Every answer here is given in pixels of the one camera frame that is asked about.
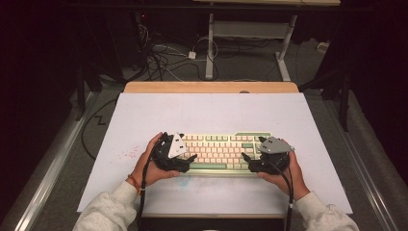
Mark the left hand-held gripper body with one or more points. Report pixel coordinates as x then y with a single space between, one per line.
175 147

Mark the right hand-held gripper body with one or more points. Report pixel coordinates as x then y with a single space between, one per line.
274 147

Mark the cream pink green keyboard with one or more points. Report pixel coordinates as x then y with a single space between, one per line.
221 150

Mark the person's left hand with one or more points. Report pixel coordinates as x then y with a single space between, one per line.
152 174

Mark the person's right hand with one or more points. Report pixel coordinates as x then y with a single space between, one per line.
295 179

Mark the white table mat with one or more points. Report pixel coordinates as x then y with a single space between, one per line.
211 112

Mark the wooden table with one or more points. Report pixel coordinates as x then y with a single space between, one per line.
192 87

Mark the white power adapter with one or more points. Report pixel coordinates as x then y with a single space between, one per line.
191 55

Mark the white power strip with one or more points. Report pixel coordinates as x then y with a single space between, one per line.
322 47

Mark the metal floor rail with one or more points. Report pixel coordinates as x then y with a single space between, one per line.
51 166
362 166

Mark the white metal desk frame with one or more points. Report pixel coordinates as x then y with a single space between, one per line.
248 30

